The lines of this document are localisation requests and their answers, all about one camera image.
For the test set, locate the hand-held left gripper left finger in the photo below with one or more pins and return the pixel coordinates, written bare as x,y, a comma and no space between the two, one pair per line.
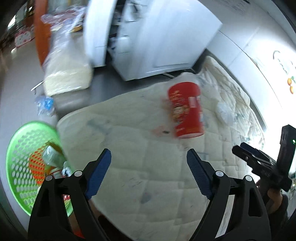
98,173

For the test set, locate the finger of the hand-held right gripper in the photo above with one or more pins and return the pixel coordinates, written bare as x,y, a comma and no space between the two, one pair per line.
251,161
259,154

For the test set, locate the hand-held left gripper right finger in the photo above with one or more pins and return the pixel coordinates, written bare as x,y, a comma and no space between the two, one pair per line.
198,173

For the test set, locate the green and white drink carton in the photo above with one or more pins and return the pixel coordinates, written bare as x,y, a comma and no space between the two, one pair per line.
53,155

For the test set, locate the red cylindrical snack canister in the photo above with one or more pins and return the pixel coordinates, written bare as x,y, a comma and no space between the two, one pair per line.
186,109

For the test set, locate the green plastic basket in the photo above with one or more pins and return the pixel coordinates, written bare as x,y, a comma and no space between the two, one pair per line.
18,162

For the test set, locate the person's right forearm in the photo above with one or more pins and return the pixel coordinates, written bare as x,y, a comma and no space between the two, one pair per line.
281,220

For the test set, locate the person's right hand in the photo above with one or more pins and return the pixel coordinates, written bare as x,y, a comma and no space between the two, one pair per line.
274,199

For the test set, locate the white quilted mat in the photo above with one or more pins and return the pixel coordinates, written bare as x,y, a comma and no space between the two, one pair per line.
138,150

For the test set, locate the blue clear plastic bag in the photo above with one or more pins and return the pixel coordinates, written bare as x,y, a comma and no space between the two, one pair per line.
45,105

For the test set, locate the metal rod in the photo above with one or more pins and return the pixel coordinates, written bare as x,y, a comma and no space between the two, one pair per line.
38,85

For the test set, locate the white microwave oven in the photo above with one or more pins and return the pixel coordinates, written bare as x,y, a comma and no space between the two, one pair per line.
161,34

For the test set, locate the polka dot play tent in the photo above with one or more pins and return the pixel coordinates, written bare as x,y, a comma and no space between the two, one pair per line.
24,37

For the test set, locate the clear plastic bags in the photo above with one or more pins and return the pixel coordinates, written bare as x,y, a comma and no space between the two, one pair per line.
62,17

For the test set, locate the fruit wall sticker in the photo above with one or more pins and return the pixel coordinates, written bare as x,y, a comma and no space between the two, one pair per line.
290,81

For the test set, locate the wooden door frame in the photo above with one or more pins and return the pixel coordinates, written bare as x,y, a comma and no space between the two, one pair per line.
42,34

